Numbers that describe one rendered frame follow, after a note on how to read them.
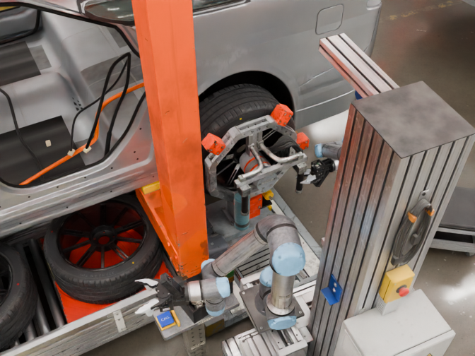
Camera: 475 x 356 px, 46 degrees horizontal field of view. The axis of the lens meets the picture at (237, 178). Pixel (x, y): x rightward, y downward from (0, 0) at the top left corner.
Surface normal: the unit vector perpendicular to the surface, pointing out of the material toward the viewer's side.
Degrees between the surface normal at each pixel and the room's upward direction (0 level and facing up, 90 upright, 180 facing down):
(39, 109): 55
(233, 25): 81
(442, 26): 0
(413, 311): 0
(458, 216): 0
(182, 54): 90
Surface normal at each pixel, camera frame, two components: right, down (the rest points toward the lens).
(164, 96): 0.47, 0.65
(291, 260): 0.16, 0.62
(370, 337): 0.00, -0.69
